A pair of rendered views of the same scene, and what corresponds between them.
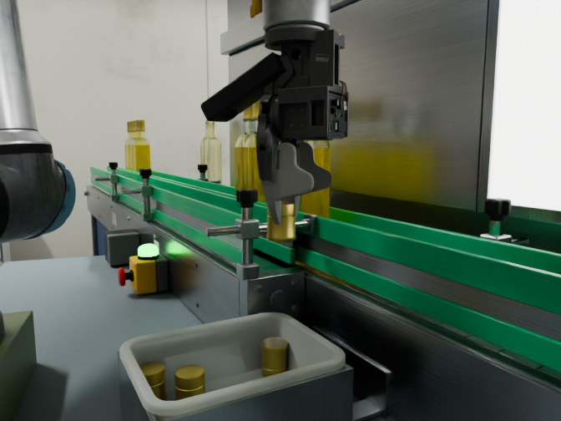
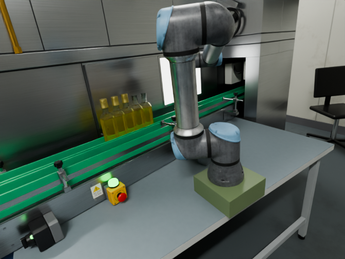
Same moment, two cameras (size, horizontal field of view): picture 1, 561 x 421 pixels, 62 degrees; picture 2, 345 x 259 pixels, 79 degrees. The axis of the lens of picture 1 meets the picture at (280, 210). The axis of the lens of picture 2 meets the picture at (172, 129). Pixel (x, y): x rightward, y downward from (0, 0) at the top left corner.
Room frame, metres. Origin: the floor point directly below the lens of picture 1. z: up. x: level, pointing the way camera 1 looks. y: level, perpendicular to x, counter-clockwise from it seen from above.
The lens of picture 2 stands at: (0.91, 1.10, 1.36)
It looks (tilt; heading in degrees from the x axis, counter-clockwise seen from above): 21 degrees down; 257
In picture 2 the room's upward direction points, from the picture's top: 6 degrees counter-clockwise
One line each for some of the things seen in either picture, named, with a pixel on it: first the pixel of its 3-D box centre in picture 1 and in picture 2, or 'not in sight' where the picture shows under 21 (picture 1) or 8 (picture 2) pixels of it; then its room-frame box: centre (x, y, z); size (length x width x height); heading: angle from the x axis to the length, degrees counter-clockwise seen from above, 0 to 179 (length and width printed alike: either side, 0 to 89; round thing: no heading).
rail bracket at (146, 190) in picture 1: (137, 195); (64, 179); (1.16, 0.36, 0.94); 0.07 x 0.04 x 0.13; 119
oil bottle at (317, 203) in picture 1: (307, 195); (147, 119); (0.78, -0.05, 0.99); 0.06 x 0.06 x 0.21; 28
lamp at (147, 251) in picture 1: (148, 251); (113, 182); (1.00, 0.29, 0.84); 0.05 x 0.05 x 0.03
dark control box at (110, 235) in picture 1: (122, 247); (46, 230); (1.25, 0.43, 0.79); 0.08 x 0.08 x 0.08; 29
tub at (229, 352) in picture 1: (231, 383); not in sight; (0.51, 0.06, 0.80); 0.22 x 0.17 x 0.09; 119
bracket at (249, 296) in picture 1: (273, 296); not in sight; (0.67, 0.01, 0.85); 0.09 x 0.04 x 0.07; 119
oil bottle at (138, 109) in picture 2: not in sight; (138, 122); (0.84, -0.02, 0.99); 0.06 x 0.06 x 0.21; 29
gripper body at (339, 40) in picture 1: (302, 89); not in sight; (0.55, -0.02, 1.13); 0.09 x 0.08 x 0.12; 64
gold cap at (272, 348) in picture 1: (274, 357); not in sight; (0.59, 0.01, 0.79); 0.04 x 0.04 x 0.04
